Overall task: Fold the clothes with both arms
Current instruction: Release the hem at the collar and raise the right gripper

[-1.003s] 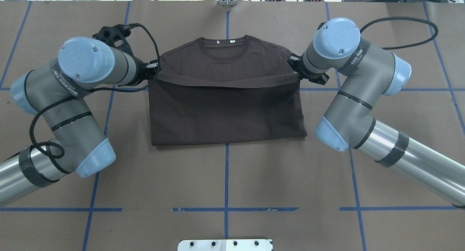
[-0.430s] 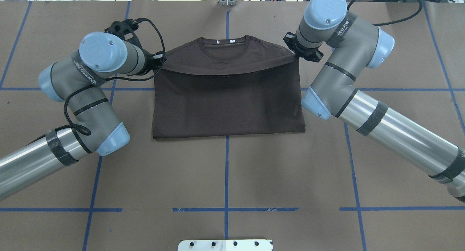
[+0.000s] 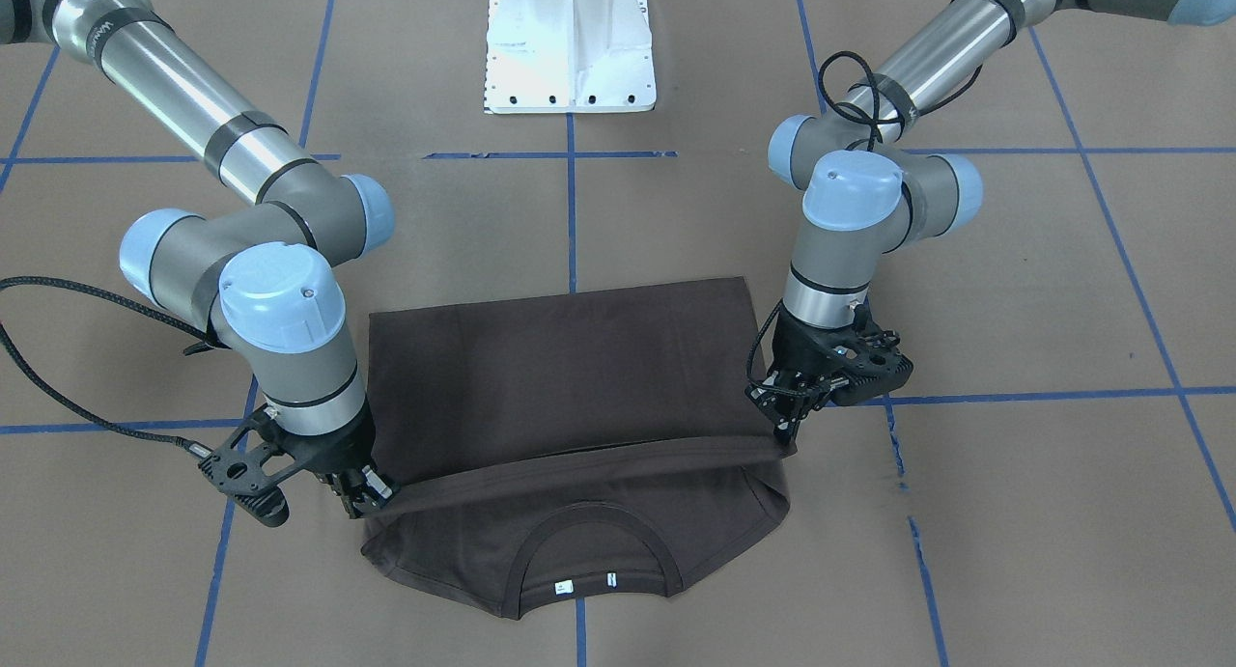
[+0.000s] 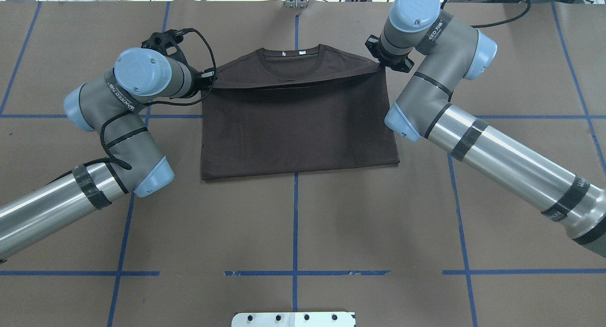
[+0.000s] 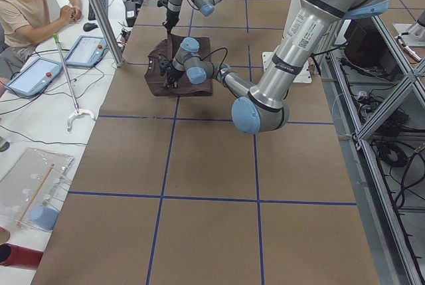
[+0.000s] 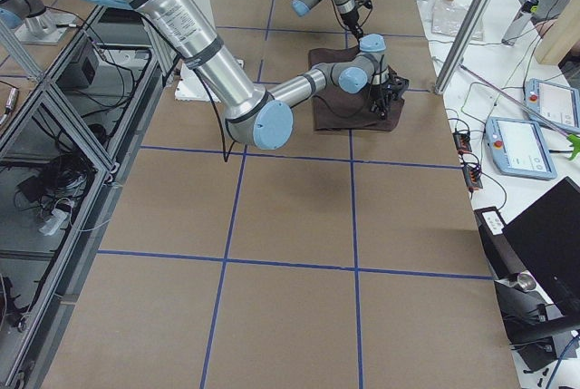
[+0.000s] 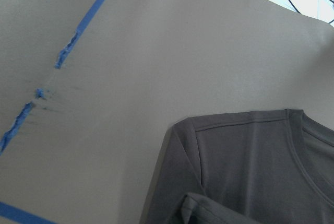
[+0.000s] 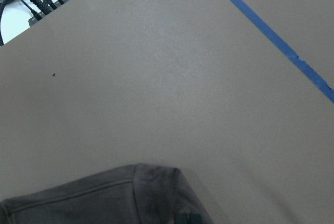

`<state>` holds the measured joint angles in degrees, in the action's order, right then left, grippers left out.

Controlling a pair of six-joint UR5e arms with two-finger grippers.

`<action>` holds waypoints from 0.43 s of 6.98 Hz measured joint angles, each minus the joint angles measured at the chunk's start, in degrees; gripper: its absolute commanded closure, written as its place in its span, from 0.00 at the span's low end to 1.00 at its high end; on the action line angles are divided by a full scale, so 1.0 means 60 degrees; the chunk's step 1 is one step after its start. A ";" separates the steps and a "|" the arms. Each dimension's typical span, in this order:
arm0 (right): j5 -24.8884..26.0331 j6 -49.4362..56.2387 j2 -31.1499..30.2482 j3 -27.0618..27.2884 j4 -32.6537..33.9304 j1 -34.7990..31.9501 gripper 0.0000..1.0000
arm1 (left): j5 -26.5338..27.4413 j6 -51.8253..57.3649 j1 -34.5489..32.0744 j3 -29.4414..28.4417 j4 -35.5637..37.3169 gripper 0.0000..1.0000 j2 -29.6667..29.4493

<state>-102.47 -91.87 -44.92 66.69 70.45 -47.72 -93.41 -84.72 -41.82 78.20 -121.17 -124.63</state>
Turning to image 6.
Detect aluminium frame post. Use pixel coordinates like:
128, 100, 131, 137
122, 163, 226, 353
433, 0, 490, 94

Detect dark brown t-shirt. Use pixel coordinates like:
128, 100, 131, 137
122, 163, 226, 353
312, 64, 404, 131

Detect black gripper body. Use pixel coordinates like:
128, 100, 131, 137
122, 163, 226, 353
340, 10, 364, 40
370, 81, 393, 109

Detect near blue teach pendant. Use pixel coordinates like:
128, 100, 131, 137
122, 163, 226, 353
485, 117, 557, 180

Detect black laptop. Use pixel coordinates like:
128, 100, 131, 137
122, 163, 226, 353
503, 177, 579, 315

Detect black box with label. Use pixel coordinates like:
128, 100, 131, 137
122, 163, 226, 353
474, 207, 527, 279

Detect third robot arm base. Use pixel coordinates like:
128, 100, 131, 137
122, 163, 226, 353
1, 0, 76, 44

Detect clear plastic bag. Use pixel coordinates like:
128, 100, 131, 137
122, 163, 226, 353
431, 0, 469, 36

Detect metal cylinder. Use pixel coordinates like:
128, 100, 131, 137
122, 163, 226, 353
507, 272, 537, 293

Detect blue teach pendant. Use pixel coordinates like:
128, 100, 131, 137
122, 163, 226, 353
525, 78, 579, 133
485, 117, 557, 180

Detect far blue teach pendant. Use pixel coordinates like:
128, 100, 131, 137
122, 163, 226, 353
525, 78, 579, 133

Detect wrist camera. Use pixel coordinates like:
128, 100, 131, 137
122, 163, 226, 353
354, 0, 373, 10
389, 75, 410, 100

